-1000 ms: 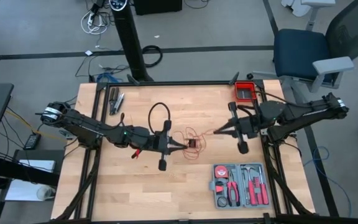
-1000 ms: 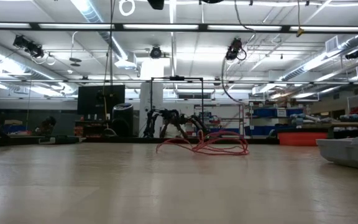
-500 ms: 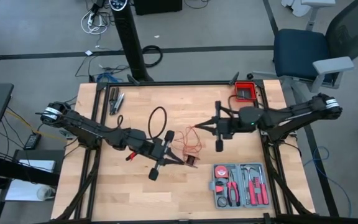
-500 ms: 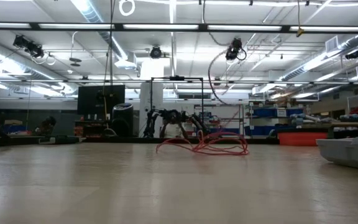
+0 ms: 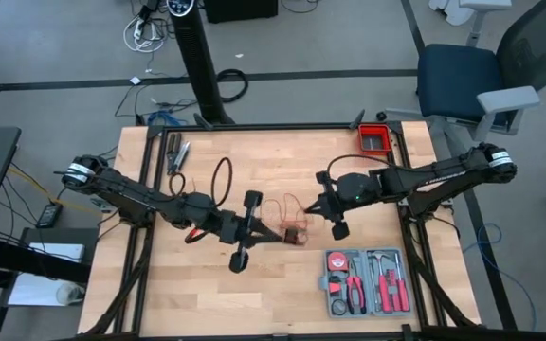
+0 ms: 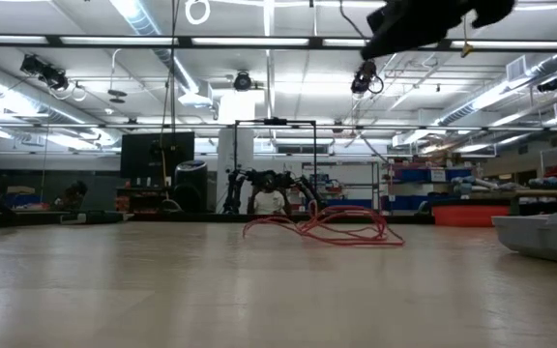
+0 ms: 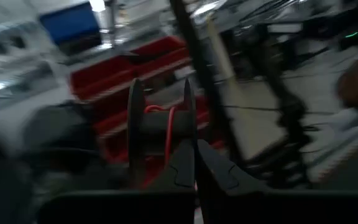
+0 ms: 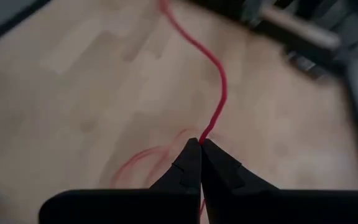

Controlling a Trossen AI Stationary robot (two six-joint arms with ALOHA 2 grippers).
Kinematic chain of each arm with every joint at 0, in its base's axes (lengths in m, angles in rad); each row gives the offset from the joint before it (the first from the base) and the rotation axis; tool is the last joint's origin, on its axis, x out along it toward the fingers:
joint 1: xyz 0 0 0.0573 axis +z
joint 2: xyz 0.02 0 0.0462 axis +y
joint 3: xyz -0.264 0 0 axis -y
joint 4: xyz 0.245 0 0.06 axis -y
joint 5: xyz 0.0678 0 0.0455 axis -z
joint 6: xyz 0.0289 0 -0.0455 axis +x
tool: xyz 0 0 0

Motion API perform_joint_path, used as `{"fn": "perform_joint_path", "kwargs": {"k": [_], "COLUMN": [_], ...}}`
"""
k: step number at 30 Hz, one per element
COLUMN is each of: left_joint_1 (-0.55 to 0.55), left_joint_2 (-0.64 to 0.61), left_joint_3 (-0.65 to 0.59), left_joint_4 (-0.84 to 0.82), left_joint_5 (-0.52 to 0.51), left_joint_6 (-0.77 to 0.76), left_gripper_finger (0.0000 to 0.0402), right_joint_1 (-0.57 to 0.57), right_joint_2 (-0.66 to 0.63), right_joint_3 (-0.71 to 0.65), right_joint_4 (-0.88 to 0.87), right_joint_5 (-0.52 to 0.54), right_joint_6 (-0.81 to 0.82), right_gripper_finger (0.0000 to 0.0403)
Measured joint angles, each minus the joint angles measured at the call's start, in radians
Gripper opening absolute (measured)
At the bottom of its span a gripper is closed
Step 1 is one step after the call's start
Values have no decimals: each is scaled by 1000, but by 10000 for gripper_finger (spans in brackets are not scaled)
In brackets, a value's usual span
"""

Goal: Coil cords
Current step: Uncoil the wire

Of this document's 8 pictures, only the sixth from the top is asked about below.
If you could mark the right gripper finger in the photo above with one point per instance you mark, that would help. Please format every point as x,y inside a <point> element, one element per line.
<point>380,43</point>

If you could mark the yellow hanging tag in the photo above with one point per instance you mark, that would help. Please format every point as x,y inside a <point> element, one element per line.
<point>466,48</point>

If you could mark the black ceiling fixture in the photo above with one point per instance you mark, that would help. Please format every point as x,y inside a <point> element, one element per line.
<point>548,85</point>

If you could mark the red plastic bin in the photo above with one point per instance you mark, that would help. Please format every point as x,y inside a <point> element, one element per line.
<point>467,216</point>

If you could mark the person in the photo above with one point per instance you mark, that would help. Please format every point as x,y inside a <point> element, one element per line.
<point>73,193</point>
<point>269,203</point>

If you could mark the white pillar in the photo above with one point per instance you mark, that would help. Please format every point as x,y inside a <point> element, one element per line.
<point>225,169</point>

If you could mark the wooden room table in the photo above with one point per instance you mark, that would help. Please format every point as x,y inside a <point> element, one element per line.
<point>525,193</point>

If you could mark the grey tool kit case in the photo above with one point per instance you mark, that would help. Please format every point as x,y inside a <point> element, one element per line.
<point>549,237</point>

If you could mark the black monitor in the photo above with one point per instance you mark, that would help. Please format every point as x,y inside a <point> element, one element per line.
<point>138,154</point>

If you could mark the black rig camera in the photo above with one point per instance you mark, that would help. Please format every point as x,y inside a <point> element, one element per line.
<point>242,81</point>
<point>363,79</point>
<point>41,70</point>

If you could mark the black room station frame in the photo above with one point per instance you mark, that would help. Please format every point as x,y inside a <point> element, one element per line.
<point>275,121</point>

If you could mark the silver ceiling duct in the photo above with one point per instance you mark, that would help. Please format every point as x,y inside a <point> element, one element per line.
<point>549,65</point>
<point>138,19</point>

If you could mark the black overhead frame bar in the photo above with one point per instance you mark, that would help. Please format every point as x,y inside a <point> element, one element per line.
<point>184,41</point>

